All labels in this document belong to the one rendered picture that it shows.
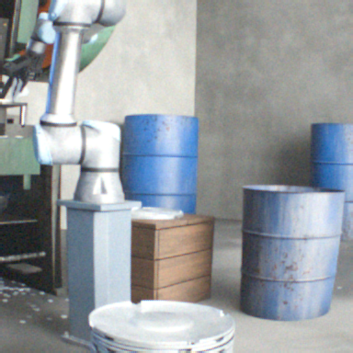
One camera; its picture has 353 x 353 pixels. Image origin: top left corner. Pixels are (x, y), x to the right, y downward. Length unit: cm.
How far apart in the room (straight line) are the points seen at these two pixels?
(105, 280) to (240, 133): 376
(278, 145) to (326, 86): 75
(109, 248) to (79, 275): 13
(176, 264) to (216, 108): 342
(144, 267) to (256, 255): 40
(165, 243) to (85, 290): 49
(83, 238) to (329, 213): 89
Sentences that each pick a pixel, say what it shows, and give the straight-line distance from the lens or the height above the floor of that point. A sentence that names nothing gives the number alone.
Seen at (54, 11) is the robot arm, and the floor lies 99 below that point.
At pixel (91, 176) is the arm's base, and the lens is 156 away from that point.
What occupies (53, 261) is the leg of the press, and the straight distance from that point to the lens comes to 220.
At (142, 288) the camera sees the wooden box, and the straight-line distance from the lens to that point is 200.
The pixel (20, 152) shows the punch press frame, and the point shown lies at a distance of 212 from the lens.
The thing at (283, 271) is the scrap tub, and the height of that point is 19.
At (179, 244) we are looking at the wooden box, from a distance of 204.
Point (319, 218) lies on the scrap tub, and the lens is 192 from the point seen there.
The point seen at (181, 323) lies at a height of 27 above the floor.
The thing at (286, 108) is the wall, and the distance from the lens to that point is 497.
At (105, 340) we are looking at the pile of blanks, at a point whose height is 25.
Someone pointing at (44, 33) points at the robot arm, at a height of 101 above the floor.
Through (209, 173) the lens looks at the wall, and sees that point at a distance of 534.
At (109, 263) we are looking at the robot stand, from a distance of 155.
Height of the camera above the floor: 59
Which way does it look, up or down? 3 degrees down
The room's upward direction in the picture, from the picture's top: 2 degrees clockwise
